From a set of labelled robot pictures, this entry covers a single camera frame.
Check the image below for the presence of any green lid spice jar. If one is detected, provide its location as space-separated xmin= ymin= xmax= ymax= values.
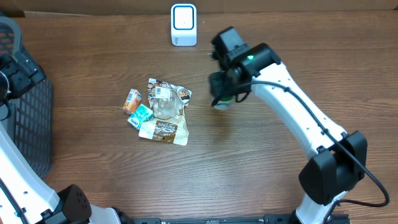
xmin=214 ymin=96 xmax=234 ymax=110

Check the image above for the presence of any brown white snack bag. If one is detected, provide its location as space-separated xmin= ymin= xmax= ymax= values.
xmin=139 ymin=78 xmax=192 ymax=146

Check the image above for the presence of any cream green packet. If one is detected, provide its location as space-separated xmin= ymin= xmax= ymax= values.
xmin=127 ymin=104 xmax=154 ymax=130

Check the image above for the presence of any orange tissue pack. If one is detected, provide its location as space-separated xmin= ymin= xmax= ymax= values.
xmin=123 ymin=89 xmax=142 ymax=114

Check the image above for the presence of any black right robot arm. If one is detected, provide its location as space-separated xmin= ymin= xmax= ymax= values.
xmin=209 ymin=41 xmax=368 ymax=223

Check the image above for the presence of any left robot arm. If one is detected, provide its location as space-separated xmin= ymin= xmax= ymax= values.
xmin=1 ymin=52 xmax=132 ymax=223

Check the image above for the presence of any white barcode scanner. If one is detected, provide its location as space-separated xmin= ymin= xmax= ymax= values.
xmin=170 ymin=3 xmax=197 ymax=47

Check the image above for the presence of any grey plastic mesh basket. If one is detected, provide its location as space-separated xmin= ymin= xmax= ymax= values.
xmin=1 ymin=16 xmax=53 ymax=178

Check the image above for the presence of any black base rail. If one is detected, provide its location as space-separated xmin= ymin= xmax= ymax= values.
xmin=126 ymin=213 xmax=351 ymax=224

